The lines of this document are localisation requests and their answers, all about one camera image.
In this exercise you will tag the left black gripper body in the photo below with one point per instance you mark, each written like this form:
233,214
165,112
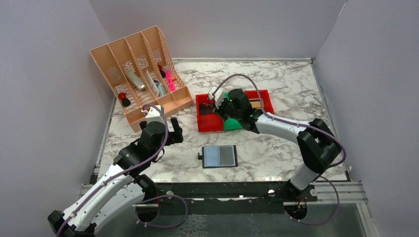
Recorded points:
174,137

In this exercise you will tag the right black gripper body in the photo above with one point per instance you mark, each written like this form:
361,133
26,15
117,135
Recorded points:
226,110

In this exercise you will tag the black VIP credit card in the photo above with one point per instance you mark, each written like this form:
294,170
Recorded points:
206,109

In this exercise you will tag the grey card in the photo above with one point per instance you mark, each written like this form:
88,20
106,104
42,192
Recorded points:
227,156

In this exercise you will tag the black leather card holder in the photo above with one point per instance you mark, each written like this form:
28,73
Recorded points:
209,156

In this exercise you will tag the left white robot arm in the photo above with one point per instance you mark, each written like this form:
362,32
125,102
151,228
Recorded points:
122,185

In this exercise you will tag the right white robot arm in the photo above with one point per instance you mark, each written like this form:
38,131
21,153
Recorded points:
316,142

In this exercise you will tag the gold card in bin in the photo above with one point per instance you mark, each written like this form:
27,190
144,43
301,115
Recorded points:
257,104

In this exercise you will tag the green bin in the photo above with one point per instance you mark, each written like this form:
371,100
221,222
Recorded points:
233,124

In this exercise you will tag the left red bin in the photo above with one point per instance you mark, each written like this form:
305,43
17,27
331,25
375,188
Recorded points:
207,123

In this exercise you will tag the red bin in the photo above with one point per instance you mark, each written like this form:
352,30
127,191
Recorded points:
207,123
264,95

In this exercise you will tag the right red bin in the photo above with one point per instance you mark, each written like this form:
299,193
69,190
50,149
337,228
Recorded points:
264,95

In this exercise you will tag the pink highlighter marker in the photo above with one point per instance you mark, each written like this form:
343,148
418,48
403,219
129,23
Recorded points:
169,80

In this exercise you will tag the white paper pad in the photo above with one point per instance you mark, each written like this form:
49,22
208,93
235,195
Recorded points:
152,84

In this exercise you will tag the red and black stamp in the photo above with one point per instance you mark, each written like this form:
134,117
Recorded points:
124,100

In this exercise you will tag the silver stapler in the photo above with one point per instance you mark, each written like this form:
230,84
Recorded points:
135,79

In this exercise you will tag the peach desk file organizer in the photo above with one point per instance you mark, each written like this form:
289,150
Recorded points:
145,50

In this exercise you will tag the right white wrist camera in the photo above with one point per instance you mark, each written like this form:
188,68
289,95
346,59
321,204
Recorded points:
216,96

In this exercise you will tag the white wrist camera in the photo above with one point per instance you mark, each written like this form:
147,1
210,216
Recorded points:
216,96
152,115

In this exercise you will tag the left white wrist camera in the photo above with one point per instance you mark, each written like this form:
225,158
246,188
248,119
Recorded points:
152,115

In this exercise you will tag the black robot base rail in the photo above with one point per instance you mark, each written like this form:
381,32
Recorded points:
176,205

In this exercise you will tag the aluminium frame rail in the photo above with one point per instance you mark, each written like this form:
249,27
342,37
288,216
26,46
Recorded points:
343,193

